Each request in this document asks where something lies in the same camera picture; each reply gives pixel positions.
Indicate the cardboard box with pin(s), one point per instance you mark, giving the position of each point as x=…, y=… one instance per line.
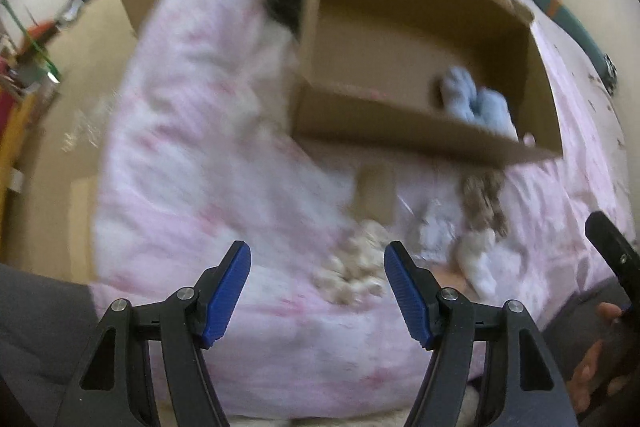
x=375, y=57

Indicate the dark patterned cushion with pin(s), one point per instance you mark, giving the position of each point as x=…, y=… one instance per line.
x=609, y=72

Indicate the person's grey trousers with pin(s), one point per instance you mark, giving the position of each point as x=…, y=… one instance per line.
x=35, y=332

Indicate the light blue fleece cloth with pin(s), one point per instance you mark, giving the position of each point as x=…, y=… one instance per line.
x=460, y=92

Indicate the white cloth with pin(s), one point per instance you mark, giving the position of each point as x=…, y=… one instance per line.
x=475, y=259

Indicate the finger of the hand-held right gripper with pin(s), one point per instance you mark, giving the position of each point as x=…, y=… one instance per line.
x=612, y=247

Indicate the beige scrunchie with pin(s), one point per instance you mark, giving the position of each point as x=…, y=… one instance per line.
x=350, y=267

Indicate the person's right hand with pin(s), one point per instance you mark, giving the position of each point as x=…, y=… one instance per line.
x=585, y=374

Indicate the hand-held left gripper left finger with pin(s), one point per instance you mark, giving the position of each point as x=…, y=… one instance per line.
x=227, y=294

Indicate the teal pillow with orange stripe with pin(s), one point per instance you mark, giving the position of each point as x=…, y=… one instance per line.
x=560, y=7

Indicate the clear plastic wrapper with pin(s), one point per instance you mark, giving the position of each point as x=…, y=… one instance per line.
x=432, y=232

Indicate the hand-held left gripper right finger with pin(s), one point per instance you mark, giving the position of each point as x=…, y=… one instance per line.
x=407, y=294

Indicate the pink printed blanket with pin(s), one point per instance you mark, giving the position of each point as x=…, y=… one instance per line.
x=200, y=157

